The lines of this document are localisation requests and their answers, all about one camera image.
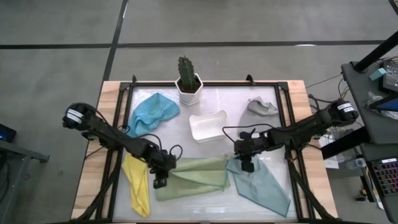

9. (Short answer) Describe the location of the black aluminium rig frame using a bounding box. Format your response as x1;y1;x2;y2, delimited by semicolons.
70;73;343;224

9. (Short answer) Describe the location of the crumpled clear plastic bag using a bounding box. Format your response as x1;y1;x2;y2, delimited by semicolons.
363;91;398;121

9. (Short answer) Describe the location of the white hexagonal plant pot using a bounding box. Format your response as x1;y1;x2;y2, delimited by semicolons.
175;73;204;106

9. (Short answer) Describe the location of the green cactus plant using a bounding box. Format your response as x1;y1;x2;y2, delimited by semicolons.
177;55;197;91

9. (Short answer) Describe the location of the bright blue microfiber towel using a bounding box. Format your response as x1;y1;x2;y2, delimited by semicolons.
126;92;181;139

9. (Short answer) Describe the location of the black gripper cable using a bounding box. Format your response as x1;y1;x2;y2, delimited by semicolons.
118;124;184;162
221;123;277;144

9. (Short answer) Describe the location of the black stand base beam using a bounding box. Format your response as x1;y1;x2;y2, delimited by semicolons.
320;126;371;159

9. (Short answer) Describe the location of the black electronics box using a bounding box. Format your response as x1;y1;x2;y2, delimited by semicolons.
378;60;398;94

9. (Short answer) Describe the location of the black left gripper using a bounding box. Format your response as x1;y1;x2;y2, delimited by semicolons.
146;146;178;190

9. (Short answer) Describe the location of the black device with blue light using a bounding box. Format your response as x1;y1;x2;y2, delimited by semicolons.
0;123;17;143

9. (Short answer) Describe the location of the white plastic bin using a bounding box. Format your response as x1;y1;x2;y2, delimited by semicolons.
188;109;231;144

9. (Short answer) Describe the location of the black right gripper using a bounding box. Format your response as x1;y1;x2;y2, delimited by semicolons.
233;130;270;174

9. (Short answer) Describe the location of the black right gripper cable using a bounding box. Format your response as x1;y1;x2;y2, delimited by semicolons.
221;123;277;144

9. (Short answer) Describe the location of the yellow microfiber towel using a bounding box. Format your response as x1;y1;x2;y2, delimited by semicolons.
121;152;151;218

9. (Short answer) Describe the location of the small yellow black tool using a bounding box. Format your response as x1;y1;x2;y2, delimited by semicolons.
356;188;369;202

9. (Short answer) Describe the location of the laptop with backlit keyboard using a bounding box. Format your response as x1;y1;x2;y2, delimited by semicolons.
366;157;398;223

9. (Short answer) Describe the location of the small teal box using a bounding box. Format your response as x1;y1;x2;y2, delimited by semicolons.
369;67;388;82

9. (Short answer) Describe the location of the dark grey side desk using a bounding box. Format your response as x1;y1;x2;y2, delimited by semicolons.
0;123;50;224

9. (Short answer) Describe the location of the dark grey side cart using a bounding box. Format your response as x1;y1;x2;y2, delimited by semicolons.
341;60;398;224

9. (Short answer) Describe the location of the pale green microfiber towel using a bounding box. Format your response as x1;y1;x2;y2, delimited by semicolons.
154;155;231;202

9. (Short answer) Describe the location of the thin teal microfiber towel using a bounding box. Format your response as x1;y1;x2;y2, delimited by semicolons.
225;154;292;218

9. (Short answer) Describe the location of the grey microfiber towel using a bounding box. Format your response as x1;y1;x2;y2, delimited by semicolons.
247;96;280;116

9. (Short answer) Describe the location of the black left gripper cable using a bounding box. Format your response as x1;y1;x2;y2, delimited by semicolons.
118;124;184;162

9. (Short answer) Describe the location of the dark tablet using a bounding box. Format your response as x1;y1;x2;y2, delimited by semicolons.
368;94;398;113

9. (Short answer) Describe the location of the clear plastic bottle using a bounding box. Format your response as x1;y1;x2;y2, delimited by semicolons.
346;157;368;170

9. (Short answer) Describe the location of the black stand pole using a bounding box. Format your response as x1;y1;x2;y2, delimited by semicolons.
354;30;398;73

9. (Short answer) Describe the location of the thin grey floor cable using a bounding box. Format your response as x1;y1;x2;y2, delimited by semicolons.
306;73;343;89

